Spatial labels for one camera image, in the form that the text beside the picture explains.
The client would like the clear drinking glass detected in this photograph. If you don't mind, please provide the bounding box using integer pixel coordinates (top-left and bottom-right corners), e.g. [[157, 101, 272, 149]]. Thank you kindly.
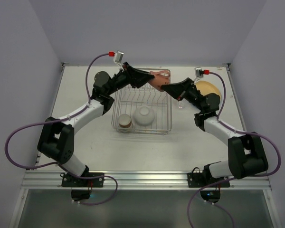
[[178, 101, 186, 109]]

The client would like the yellow plate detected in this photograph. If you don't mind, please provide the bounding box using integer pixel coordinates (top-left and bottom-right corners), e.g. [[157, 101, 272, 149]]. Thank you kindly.
[[195, 80, 222, 98]]

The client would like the pink mug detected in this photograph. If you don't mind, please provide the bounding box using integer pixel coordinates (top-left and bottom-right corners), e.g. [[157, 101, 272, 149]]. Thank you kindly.
[[148, 70, 171, 92]]

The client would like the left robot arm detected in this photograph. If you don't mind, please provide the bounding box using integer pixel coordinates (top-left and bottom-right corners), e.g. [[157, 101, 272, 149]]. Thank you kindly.
[[38, 63, 155, 179]]

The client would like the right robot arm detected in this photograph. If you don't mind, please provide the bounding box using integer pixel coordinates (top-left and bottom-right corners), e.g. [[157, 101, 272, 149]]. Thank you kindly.
[[161, 78, 268, 187]]

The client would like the white bowl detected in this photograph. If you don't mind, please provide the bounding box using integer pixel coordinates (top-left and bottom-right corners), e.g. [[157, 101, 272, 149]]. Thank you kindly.
[[133, 106, 155, 126]]

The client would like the white and brown cup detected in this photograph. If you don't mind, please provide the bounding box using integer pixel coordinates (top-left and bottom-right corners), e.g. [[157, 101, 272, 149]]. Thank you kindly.
[[118, 114, 132, 128]]

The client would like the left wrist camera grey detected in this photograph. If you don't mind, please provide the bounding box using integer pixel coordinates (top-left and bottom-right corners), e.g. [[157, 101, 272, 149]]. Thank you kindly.
[[113, 50, 124, 65]]

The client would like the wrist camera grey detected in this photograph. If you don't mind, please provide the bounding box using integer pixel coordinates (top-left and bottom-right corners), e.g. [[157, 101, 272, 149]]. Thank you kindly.
[[194, 67, 204, 82], [113, 50, 124, 65]]

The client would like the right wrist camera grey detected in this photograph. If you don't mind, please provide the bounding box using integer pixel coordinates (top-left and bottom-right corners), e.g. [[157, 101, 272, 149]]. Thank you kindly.
[[194, 67, 204, 82]]

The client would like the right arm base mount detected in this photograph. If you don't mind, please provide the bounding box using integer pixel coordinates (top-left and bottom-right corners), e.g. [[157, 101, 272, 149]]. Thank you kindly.
[[187, 167, 230, 204]]

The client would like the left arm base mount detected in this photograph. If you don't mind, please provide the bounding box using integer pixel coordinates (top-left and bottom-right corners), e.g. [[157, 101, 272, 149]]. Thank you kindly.
[[60, 171, 104, 201]]

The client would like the aluminium front rail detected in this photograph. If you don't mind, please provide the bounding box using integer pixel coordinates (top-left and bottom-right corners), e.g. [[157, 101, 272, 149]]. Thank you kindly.
[[21, 170, 271, 190]]

